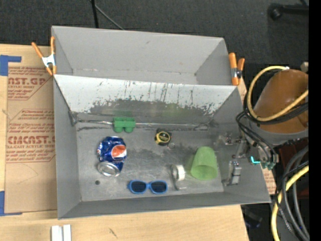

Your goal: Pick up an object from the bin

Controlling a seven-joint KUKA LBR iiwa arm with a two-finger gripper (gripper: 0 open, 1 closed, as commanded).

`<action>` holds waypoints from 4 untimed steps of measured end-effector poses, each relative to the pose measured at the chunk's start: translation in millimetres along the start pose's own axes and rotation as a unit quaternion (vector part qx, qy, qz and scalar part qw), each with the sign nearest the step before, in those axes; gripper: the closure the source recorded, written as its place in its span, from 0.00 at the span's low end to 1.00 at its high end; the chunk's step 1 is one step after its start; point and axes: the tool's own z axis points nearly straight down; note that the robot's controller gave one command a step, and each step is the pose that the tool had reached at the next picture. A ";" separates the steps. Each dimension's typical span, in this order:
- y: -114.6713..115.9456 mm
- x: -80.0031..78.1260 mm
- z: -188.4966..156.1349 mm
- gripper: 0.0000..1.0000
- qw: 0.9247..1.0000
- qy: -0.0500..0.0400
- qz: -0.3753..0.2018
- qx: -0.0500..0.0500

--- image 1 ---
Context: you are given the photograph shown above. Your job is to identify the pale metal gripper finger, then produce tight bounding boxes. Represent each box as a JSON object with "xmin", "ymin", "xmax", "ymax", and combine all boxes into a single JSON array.
[
  {"xmin": 214, "ymin": 132, "xmax": 242, "ymax": 146},
  {"xmin": 222, "ymin": 160, "xmax": 243, "ymax": 187}
]

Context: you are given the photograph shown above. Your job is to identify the green plastic cup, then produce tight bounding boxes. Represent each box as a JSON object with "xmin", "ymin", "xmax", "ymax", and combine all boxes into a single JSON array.
[{"xmin": 185, "ymin": 146, "xmax": 219, "ymax": 181}]

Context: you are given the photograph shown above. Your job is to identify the white tape roll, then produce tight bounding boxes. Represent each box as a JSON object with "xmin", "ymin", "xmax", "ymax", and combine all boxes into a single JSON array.
[{"xmin": 170, "ymin": 163, "xmax": 188, "ymax": 191}]

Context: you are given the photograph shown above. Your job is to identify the yellow and black tape measure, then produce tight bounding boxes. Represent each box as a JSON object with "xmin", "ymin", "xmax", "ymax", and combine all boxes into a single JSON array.
[{"xmin": 154, "ymin": 129, "xmax": 173, "ymax": 147}]

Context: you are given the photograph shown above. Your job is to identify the grey metal bin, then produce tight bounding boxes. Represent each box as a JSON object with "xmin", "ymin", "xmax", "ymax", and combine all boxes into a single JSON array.
[{"xmin": 51, "ymin": 26, "xmax": 273, "ymax": 220}]

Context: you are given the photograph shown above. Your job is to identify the blue sunglasses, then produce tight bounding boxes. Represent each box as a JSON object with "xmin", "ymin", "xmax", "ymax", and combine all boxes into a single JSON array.
[{"xmin": 127, "ymin": 179, "xmax": 169, "ymax": 195}]

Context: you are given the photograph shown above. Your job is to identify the green toy brick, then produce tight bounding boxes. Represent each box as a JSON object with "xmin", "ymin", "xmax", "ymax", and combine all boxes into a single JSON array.
[{"xmin": 112, "ymin": 116, "xmax": 136, "ymax": 134}]

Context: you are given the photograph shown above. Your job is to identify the crushed blue soda can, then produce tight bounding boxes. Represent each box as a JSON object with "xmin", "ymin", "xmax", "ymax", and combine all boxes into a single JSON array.
[{"xmin": 96, "ymin": 136, "xmax": 127, "ymax": 178}]

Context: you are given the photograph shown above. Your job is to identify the brown cardboard board, red print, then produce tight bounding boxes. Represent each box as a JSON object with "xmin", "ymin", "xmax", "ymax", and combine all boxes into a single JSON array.
[{"xmin": 0, "ymin": 43, "xmax": 59, "ymax": 217}]

